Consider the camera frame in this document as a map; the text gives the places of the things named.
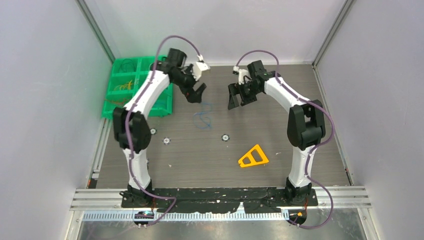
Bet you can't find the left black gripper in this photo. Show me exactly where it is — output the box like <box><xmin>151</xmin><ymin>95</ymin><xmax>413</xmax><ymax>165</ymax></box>
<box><xmin>171</xmin><ymin>64</ymin><xmax>206</xmax><ymax>103</ymax></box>

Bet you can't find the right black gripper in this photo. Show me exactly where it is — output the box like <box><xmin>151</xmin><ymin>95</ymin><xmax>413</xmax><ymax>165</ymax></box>
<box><xmin>227</xmin><ymin>81</ymin><xmax>261</xmax><ymax>111</ymax></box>

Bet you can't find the yellow wire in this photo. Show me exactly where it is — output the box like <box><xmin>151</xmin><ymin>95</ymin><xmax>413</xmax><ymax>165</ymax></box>
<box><xmin>113</xmin><ymin>79</ymin><xmax>134</xmax><ymax>92</ymax></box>

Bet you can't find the purple wire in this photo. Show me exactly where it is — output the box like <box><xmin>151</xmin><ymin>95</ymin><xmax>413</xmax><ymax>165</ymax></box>
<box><xmin>117</xmin><ymin>58</ymin><xmax>140</xmax><ymax>74</ymax></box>

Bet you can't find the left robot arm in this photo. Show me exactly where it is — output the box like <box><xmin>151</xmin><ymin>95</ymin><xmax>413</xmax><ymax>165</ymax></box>
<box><xmin>112</xmin><ymin>48</ymin><xmax>210</xmax><ymax>207</ymax></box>

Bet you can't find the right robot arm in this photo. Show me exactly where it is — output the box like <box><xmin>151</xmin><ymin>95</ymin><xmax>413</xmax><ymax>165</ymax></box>
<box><xmin>228</xmin><ymin>60</ymin><xmax>326</xmax><ymax>205</ymax></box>

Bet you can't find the yellow triangular plastic piece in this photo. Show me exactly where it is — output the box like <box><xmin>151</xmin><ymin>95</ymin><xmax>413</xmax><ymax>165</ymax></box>
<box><xmin>237</xmin><ymin>144</ymin><xmax>270</xmax><ymax>168</ymax></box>

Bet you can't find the poker chip middle left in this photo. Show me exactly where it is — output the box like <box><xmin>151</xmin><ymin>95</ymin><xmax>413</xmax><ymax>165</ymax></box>
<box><xmin>162</xmin><ymin>137</ymin><xmax>171</xmax><ymax>145</ymax></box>

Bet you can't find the green compartment bin tray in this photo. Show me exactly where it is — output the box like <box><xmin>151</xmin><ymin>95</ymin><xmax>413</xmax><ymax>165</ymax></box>
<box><xmin>101</xmin><ymin>56</ymin><xmax>173</xmax><ymax>120</ymax></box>

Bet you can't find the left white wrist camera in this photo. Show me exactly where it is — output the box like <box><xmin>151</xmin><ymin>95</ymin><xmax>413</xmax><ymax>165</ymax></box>
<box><xmin>192</xmin><ymin>61</ymin><xmax>211</xmax><ymax>81</ymax></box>

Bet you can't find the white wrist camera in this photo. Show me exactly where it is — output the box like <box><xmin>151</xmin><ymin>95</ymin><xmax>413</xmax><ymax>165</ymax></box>
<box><xmin>232</xmin><ymin>65</ymin><xmax>251</xmax><ymax>85</ymax></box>
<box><xmin>192</xmin><ymin>61</ymin><xmax>211</xmax><ymax>81</ymax></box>

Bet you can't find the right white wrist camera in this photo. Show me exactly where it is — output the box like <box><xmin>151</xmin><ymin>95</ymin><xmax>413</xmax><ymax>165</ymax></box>
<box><xmin>232</xmin><ymin>65</ymin><xmax>251</xmax><ymax>85</ymax></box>

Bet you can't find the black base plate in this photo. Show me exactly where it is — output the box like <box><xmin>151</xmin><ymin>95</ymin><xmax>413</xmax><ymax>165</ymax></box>
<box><xmin>119</xmin><ymin>187</ymin><xmax>318</xmax><ymax>214</ymax></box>

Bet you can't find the aluminium front rail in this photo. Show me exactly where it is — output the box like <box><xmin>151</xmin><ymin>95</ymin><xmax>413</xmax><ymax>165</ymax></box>
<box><xmin>70</xmin><ymin>186</ymin><xmax>372</xmax><ymax>222</ymax></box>

